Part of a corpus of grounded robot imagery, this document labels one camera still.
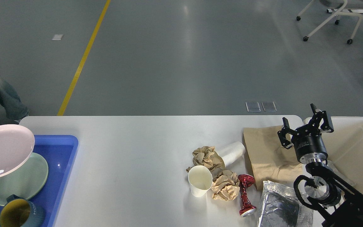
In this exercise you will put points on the teal mug yellow inside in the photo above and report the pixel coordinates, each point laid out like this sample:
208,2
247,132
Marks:
19,212

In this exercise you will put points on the white rolling chair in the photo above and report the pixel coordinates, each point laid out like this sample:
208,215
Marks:
340,8

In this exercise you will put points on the upright white paper cup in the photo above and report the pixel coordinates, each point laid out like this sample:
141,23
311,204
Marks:
200,180

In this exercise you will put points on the beige plastic bin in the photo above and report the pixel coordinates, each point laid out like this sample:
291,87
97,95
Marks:
345,148

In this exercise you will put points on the light crumpled brown paper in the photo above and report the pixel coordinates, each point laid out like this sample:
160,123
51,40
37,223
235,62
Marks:
225,185

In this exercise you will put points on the pink plate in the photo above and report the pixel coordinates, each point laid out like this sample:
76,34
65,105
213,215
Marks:
16,145

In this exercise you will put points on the lying white paper cup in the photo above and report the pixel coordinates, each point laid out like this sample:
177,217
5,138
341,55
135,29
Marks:
230,153

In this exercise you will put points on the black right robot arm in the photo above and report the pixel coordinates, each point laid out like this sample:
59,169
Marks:
339,203

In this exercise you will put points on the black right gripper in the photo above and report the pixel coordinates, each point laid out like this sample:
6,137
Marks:
307,140

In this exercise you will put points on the light green plate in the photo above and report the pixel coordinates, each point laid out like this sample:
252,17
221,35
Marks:
26,181

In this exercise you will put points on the crushed red can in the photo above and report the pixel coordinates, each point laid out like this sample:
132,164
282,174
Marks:
246,181

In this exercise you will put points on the brown paper bag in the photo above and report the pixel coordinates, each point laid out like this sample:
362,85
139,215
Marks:
268,158

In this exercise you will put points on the silver foil bag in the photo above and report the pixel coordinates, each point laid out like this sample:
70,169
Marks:
280,207

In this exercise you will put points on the dark crumpled brown paper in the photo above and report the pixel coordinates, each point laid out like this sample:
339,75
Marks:
208,157

